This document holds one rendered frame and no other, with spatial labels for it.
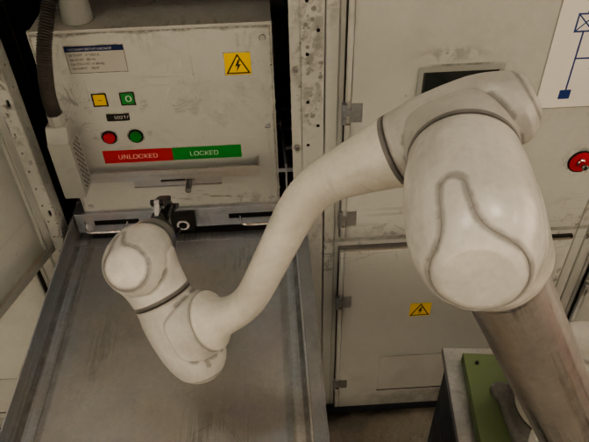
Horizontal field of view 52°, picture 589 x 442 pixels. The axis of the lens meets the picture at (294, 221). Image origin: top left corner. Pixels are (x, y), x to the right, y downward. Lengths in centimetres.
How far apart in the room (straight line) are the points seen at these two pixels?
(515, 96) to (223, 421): 80
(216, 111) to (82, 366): 61
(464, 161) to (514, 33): 73
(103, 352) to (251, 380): 33
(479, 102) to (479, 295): 23
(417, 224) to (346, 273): 104
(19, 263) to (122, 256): 66
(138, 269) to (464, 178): 54
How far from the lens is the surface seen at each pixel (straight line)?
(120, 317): 143
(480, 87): 76
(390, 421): 222
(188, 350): 102
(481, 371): 141
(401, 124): 78
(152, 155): 147
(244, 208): 153
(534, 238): 61
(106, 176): 147
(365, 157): 79
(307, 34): 126
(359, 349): 190
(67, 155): 137
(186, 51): 132
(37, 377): 139
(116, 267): 97
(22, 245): 159
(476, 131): 67
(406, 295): 174
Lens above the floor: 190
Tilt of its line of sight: 41 degrees down
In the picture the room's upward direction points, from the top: 2 degrees counter-clockwise
